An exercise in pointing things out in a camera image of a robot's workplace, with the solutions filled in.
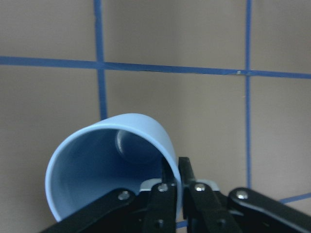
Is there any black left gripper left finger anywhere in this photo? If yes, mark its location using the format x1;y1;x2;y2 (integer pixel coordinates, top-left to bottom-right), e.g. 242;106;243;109
44;159;177;233

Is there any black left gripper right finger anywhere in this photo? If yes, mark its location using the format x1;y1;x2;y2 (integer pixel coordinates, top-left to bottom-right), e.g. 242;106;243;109
178;157;311;233

